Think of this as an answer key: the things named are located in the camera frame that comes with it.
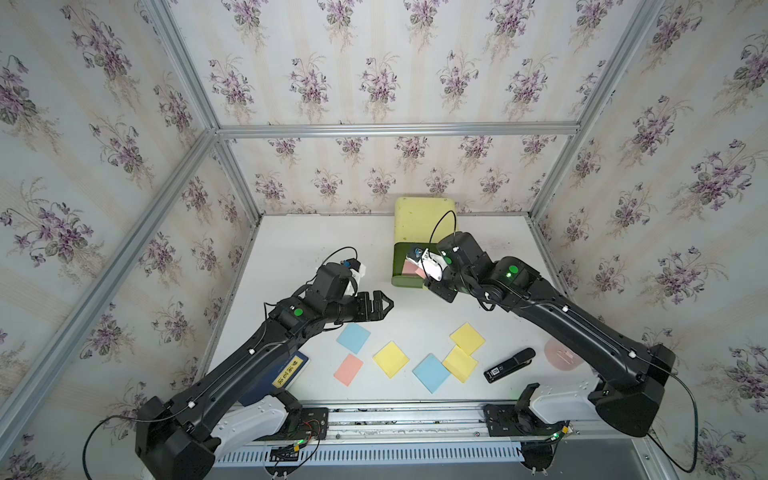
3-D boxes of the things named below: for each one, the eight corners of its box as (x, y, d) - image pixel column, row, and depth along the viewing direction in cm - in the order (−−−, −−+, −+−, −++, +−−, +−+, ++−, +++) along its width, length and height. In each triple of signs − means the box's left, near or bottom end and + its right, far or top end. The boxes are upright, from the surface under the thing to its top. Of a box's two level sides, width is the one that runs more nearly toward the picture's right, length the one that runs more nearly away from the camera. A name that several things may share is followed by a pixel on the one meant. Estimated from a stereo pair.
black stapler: (489, 386, 80) (494, 381, 77) (482, 375, 82) (487, 370, 78) (532, 362, 85) (539, 356, 81) (524, 352, 86) (531, 346, 83)
